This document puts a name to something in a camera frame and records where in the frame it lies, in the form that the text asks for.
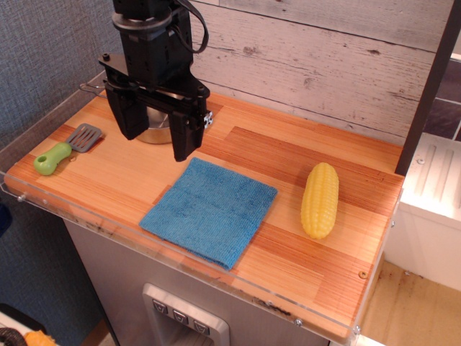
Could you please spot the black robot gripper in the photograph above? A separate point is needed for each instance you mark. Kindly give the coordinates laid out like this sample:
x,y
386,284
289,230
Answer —
x,y
158,61

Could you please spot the small steel pan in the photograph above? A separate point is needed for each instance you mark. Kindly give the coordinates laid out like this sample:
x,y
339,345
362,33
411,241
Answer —
x,y
158,124

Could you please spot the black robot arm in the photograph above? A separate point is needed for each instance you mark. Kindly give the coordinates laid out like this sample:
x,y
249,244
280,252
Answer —
x,y
143,17

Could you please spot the blue cloth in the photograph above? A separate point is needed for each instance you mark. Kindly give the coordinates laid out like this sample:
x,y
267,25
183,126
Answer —
x,y
211,212

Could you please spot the clear acrylic edge guard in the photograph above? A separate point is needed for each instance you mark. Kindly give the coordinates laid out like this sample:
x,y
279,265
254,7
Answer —
x,y
320,285

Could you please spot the yellow toy corn cob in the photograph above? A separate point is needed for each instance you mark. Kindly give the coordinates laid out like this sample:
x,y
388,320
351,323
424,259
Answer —
x,y
320,201

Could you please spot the grey toy fridge cabinet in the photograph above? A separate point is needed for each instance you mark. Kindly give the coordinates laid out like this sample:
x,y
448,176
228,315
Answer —
x,y
118,274

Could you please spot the silver ice dispenser panel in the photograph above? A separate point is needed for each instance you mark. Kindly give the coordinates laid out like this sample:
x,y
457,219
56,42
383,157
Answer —
x,y
175,321

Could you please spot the orange toy at corner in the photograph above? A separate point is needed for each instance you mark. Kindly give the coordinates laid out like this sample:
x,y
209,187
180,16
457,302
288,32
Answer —
x,y
12,337

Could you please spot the white toy sink unit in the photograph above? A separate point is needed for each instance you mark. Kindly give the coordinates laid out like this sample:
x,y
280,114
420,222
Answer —
x,y
425,236

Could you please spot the green handled grey spatula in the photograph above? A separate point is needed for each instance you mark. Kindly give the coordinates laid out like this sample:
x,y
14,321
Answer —
x,y
80,140

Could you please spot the dark right shelf post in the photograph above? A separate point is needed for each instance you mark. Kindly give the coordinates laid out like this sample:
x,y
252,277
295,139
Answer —
x,y
436,74

